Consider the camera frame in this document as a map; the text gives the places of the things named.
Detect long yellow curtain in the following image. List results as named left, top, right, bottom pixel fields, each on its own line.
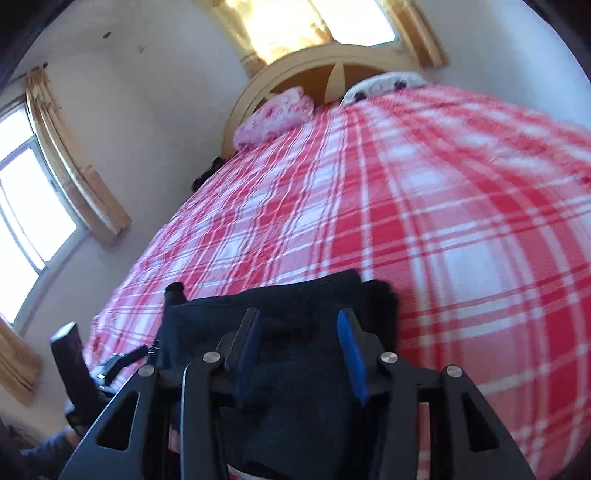
left=25, top=67, right=133, bottom=248

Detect person's blue jeans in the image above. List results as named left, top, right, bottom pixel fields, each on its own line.
left=21, top=431, right=78, bottom=480

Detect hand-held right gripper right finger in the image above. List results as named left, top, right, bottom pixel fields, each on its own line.
left=337, top=308, right=539, bottom=480

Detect red plaid bedsheet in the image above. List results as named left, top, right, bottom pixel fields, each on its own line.
left=83, top=85, right=591, bottom=480

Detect yellow curtain with frayed hem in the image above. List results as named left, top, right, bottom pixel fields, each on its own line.
left=0, top=316, right=43, bottom=405

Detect large side window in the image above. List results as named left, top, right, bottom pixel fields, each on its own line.
left=0, top=99, right=89, bottom=329

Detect black pants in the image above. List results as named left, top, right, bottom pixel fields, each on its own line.
left=154, top=269, right=402, bottom=480

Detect shiny golden curtain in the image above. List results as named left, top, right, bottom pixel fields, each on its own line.
left=198, top=0, right=333, bottom=78

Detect wooden headboard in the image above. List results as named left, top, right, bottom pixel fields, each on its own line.
left=222, top=42, right=426, bottom=156

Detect pink floral pillow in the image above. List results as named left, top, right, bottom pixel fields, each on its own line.
left=233, top=86, right=315, bottom=150

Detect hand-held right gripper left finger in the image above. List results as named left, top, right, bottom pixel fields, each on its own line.
left=60, top=307, right=262, bottom=480

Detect window behind headboard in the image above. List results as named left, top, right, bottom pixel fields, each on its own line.
left=259, top=0, right=402, bottom=63

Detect short yellow curtain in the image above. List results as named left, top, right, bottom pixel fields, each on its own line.
left=392, top=0, right=450, bottom=70

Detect white patterned pillow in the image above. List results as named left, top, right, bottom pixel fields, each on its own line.
left=341, top=71, right=430, bottom=107

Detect dark object beside bed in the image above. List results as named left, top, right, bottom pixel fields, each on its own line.
left=191, top=157, right=228, bottom=193

